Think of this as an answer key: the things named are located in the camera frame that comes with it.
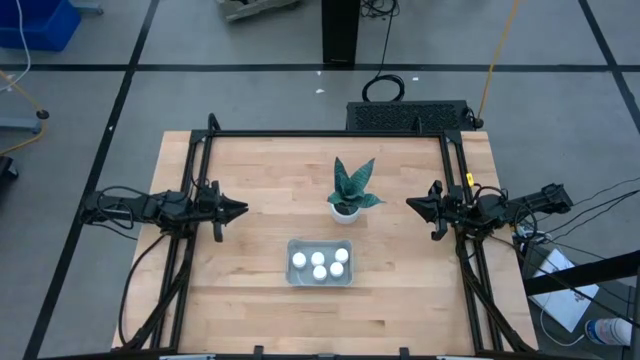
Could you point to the silver metal bracket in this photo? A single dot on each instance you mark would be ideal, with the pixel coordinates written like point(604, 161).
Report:
point(187, 357)

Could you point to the white papers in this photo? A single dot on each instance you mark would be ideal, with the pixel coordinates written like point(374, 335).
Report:
point(565, 306)

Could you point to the black metal bar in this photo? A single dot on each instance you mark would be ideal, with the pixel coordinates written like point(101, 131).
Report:
point(600, 268)

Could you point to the yellow tag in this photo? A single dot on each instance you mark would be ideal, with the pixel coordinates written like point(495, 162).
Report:
point(469, 177)

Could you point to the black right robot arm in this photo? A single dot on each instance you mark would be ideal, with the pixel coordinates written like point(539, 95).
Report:
point(540, 200)

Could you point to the black floor object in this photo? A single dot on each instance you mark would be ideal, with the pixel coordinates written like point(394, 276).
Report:
point(7, 167)

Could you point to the black plastic clamp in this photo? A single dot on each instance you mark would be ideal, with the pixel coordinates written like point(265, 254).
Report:
point(258, 350)
point(404, 351)

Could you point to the white bottle with blue label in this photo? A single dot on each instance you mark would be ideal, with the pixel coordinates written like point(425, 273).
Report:
point(607, 331)

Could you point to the green snake plant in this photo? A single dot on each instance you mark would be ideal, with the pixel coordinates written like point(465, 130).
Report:
point(350, 185)

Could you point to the black aluminium frame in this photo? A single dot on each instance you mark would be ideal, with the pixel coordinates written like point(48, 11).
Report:
point(325, 133)

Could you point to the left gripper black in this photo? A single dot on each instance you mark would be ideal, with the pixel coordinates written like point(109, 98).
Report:
point(217, 207)

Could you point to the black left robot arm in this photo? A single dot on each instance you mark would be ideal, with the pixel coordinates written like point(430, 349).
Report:
point(150, 207)

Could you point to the black computer case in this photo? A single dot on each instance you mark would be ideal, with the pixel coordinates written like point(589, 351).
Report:
point(405, 116)

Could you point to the white plant pot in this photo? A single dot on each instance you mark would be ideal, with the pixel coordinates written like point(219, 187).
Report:
point(345, 217)

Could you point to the grey flat slab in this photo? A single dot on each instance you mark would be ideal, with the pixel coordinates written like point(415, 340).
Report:
point(255, 7)

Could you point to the black rectangular column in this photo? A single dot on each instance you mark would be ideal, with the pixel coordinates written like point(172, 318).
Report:
point(340, 30)

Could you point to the grey plastic basket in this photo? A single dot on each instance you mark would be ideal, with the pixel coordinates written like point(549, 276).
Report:
point(320, 282)

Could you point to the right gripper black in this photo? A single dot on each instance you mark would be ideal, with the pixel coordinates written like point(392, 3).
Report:
point(452, 210)

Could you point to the grey metal stand foot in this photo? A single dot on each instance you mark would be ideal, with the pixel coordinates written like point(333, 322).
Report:
point(87, 7)
point(20, 125)

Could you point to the blue plastic bin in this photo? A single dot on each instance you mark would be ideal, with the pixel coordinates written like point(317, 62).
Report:
point(37, 22)

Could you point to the black round base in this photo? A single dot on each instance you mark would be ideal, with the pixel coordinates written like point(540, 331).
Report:
point(43, 114)

